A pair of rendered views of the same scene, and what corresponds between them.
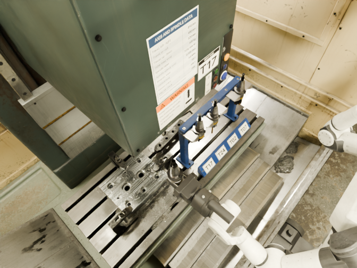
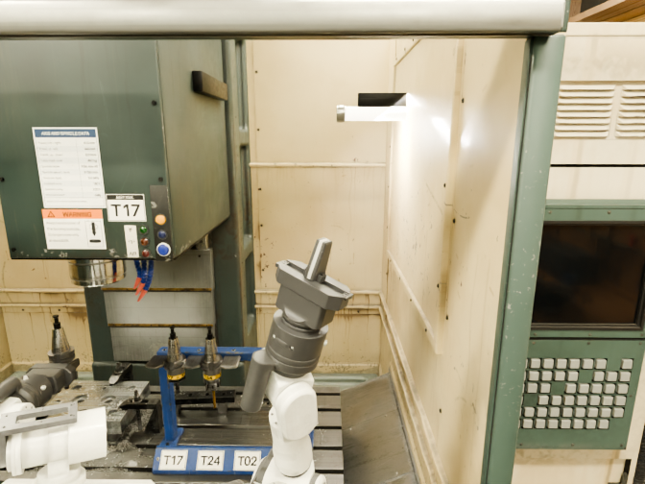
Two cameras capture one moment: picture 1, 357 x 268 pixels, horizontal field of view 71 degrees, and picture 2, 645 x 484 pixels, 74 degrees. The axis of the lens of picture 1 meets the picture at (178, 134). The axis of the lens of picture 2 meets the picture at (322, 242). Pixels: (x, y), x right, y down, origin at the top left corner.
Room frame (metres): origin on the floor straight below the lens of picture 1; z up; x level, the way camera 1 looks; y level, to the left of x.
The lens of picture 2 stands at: (0.14, -1.23, 1.87)
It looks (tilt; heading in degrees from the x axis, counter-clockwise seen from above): 14 degrees down; 44
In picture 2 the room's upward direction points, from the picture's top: straight up
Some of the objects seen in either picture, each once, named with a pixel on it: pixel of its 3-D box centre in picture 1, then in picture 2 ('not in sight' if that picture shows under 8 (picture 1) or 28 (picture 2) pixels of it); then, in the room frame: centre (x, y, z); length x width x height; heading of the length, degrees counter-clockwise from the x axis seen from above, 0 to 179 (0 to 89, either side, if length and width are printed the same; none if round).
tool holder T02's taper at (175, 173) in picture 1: (174, 169); (59, 339); (0.42, 0.03, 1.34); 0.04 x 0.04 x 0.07
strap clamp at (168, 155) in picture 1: (163, 164); (140, 410); (0.64, 0.10, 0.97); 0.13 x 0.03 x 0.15; 133
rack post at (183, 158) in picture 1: (184, 148); (168, 399); (0.69, -0.02, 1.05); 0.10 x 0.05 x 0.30; 43
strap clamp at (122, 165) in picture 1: (118, 162); (120, 378); (0.67, 0.34, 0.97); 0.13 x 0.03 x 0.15; 43
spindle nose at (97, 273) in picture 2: not in sight; (97, 260); (0.60, 0.18, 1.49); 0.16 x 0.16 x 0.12
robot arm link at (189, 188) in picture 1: (194, 193); (39, 384); (0.35, -0.04, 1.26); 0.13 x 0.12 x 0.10; 133
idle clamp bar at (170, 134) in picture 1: (170, 137); (199, 402); (0.83, 0.05, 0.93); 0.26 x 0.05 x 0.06; 138
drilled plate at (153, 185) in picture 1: (134, 182); (95, 405); (0.55, 0.25, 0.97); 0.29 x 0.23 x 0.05; 133
